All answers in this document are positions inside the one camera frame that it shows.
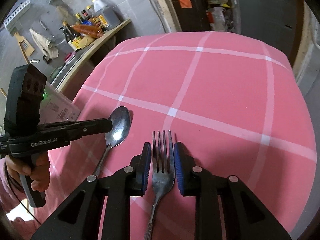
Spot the silver fork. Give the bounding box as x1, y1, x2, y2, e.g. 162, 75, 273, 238
144, 130, 175, 239

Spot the large silver spoon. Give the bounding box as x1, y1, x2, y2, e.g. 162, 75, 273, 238
93, 106, 131, 177

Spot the left hand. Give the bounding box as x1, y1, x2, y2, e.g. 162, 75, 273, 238
5, 152, 50, 192

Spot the white perforated plastic basket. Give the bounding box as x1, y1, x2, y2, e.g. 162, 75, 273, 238
40, 82, 80, 124

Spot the wooden cutting board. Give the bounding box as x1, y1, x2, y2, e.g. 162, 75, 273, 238
14, 32, 35, 57

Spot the beige hanging towel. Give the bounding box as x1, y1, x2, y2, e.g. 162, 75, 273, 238
29, 28, 59, 59

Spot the pink checked tablecloth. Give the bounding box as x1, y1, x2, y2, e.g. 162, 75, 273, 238
34, 31, 318, 240

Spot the dark sauce bottle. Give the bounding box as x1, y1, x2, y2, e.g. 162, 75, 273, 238
61, 21, 82, 51

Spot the orange snack packet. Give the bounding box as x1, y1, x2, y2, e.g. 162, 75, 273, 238
72, 24, 104, 39

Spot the large oil jug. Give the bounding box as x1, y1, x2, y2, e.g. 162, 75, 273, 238
92, 0, 121, 30

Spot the grey cabinet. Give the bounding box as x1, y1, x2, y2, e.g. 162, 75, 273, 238
239, 0, 297, 56

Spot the white wall rack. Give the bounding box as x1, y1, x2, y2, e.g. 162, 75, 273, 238
3, 0, 31, 31

